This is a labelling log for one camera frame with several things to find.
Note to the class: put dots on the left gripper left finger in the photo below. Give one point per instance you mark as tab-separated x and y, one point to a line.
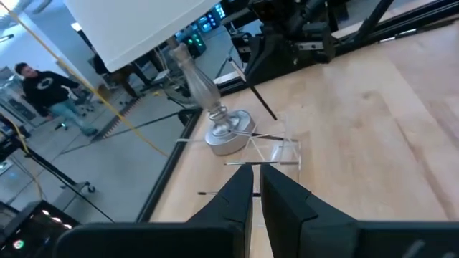
222	236

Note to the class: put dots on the white shade silver table lamp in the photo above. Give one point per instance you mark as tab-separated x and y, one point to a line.
136	28

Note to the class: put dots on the computer tower green lights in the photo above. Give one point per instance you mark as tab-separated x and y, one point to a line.
193	41

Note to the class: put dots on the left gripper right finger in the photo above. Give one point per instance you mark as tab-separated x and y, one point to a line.
305	229

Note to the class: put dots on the clear acrylic organizer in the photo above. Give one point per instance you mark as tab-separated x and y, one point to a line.
287	152

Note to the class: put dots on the black wheeled stand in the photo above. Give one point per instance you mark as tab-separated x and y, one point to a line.
54	172

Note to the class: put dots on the black computer case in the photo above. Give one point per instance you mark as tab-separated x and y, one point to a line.
36	233

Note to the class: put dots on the person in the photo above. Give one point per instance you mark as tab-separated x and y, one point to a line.
46	89

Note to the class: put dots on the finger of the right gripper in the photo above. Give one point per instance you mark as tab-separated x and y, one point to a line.
287	53
261	57

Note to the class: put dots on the computer tower blue lights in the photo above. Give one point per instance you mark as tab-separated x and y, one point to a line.
211	18

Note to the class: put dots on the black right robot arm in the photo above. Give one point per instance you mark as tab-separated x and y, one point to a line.
297	14

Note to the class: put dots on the slim black makeup brush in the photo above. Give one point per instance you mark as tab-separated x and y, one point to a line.
276	137
208	193
261	100

